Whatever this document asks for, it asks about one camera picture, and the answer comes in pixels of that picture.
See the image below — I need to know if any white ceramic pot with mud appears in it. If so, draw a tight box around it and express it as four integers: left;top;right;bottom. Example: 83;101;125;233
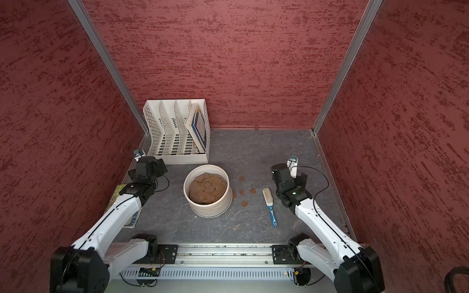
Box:
183;164;233;218

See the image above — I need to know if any white blue scrub brush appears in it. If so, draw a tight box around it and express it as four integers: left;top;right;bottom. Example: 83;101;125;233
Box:
263;188;278;228

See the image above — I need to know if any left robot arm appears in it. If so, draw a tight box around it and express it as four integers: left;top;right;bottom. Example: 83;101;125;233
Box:
50;156;167;293

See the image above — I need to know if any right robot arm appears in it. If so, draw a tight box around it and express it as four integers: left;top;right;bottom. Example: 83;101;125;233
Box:
271;163;385;293

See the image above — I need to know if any book in organizer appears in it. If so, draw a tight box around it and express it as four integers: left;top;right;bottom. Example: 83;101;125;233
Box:
185;103;207;153

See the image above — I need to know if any white file organizer rack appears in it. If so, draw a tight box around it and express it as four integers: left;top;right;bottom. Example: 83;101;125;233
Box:
143;99;211;165

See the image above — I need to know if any green book on table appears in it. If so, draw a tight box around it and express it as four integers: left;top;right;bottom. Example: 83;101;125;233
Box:
106;184;143;228

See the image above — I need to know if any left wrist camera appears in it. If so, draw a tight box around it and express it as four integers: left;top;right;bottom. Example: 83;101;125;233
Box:
133;148;146;162

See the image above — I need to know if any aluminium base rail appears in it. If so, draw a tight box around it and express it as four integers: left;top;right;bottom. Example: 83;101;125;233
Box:
125;239;332;267

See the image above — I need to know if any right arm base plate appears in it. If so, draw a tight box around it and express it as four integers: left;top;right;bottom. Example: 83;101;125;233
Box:
271;244;310;266

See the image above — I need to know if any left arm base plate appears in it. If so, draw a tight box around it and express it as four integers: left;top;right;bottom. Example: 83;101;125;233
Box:
147;244;179;267

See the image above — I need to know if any right aluminium corner post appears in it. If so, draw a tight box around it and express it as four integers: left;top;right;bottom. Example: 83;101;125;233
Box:
313;0;383;136

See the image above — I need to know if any aluminium corner post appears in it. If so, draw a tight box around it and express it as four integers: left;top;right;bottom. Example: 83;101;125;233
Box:
313;0;383;136
67;0;149;134

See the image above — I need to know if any left aluminium corner post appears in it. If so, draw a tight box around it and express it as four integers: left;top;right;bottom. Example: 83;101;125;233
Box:
67;0;149;134

